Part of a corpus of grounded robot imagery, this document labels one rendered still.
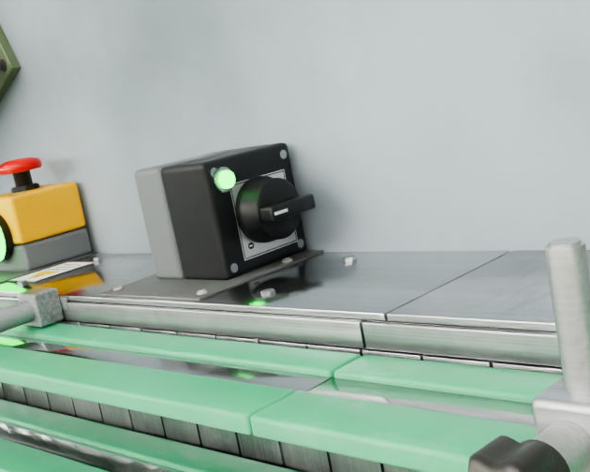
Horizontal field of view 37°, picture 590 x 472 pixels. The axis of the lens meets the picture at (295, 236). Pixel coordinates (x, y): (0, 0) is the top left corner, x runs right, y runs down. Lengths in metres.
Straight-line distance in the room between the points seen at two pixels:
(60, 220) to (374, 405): 0.52
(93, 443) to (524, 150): 0.34
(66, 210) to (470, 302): 0.49
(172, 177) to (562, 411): 0.37
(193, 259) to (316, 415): 0.25
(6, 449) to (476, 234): 0.36
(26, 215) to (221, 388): 0.43
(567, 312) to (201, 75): 0.46
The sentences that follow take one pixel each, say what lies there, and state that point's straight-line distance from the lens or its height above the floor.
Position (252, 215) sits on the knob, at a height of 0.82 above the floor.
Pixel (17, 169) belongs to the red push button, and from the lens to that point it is 0.84.
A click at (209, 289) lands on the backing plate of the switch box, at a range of 0.56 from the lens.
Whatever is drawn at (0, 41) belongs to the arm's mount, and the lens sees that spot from 0.92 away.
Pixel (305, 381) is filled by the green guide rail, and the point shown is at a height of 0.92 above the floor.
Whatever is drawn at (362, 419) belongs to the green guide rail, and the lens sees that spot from 0.36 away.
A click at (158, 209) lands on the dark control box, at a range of 0.62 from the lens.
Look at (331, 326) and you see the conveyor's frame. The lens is 0.46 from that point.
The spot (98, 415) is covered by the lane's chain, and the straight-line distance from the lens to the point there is 0.68.
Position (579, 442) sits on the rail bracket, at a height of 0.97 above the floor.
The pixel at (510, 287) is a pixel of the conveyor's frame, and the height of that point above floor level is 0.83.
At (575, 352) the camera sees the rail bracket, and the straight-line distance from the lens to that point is 0.28.
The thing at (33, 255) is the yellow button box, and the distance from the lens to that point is 0.83.
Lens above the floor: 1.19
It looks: 43 degrees down
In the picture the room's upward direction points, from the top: 110 degrees counter-clockwise
